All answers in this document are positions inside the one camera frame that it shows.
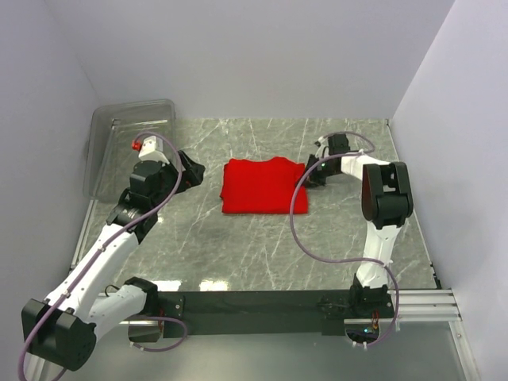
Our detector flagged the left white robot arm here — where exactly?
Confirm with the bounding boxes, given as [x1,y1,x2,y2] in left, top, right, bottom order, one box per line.
[21,151,206,371]

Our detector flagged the aluminium rail frame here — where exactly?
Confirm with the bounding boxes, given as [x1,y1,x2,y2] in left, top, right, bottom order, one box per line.
[23,198,464,381]

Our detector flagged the red t shirt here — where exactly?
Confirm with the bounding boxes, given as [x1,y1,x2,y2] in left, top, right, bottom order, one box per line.
[220,156,306,214]

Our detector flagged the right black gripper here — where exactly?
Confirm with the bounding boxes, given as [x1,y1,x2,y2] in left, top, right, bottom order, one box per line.
[296,153,339,188]

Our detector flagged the black base beam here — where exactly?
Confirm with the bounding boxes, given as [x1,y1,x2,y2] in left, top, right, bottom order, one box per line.
[111,291,398,343]

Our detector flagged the clear plastic bin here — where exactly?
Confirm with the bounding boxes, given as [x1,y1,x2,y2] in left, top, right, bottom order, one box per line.
[83,99,175,203]

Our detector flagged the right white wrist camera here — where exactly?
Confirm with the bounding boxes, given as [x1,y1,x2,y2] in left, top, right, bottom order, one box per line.
[314,136,329,148]

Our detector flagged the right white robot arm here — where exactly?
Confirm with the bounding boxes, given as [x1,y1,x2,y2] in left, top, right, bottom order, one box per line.
[289,131,414,317]

